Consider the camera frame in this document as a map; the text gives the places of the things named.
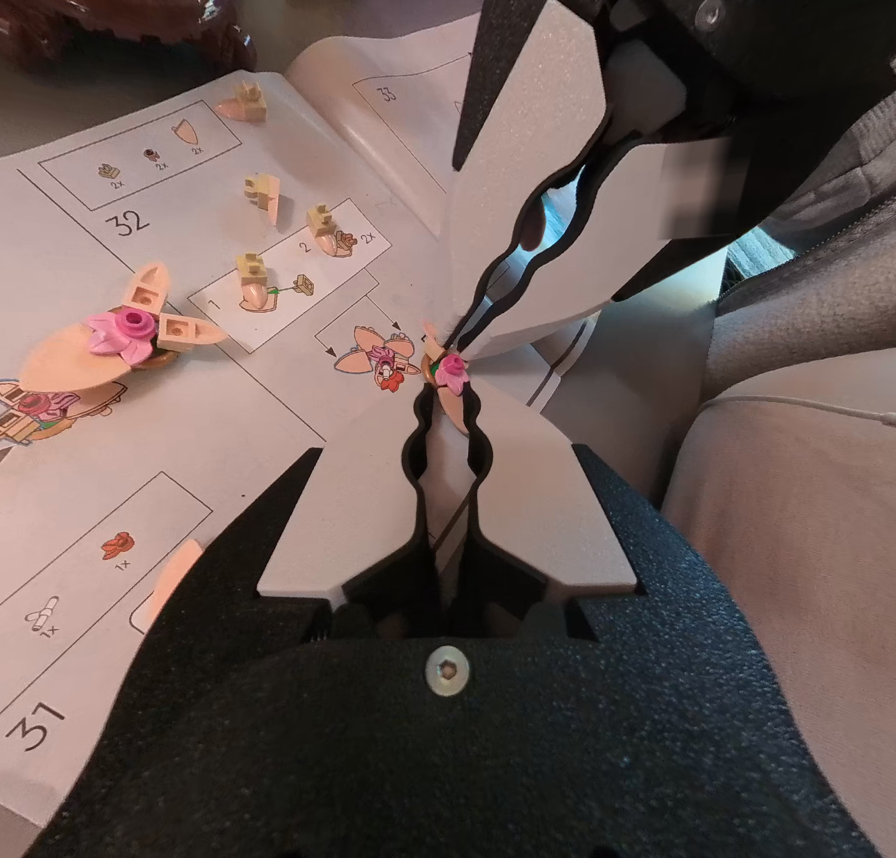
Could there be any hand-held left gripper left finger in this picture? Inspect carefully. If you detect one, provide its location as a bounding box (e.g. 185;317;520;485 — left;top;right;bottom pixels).
257;382;431;601

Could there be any peach petal with tan clip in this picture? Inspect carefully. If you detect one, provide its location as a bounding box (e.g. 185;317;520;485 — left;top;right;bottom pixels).
244;174;282;227
216;81;268;122
306;203;340;255
238;252;270;309

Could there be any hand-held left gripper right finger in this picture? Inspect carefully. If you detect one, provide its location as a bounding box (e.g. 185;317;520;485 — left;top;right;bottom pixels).
465;376;639;596

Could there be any white drawstring cord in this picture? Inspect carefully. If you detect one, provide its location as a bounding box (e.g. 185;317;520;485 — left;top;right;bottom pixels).
700;392;896;430

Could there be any person's right hand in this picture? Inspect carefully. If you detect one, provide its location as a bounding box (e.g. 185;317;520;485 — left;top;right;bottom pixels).
519;196;548;251

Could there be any grey desk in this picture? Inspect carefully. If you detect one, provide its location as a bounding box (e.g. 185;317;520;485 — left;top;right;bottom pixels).
0;0;718;858

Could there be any person's right forearm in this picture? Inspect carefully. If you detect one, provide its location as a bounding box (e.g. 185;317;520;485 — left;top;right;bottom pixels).
770;95;896;243

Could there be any person's torso and lap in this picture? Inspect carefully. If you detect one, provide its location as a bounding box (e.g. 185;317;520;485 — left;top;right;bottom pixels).
661;200;896;858

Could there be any small pink peach brick flower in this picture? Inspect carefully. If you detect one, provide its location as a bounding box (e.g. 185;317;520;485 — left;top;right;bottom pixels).
422;343;485;440

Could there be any half-built peach pink flower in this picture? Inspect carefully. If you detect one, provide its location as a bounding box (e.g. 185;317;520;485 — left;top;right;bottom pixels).
17;261;228;393

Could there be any open instruction booklet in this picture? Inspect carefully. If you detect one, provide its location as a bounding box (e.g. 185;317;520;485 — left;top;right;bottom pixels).
0;14;603;834

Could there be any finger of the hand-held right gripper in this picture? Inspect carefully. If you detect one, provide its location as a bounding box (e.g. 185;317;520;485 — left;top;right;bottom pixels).
462;137;674;362
442;0;616;335

